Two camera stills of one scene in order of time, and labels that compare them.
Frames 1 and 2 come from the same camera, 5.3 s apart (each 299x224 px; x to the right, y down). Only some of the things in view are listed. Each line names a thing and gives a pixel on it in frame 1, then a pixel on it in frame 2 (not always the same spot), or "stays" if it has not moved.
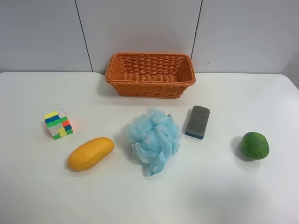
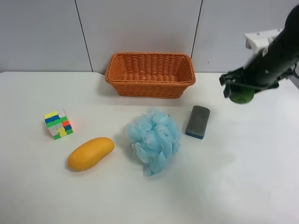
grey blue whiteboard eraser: x=197 y=122 stays
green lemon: x=254 y=145 → x=241 y=95
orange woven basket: x=150 y=75 stays
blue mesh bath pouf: x=155 y=135 stays
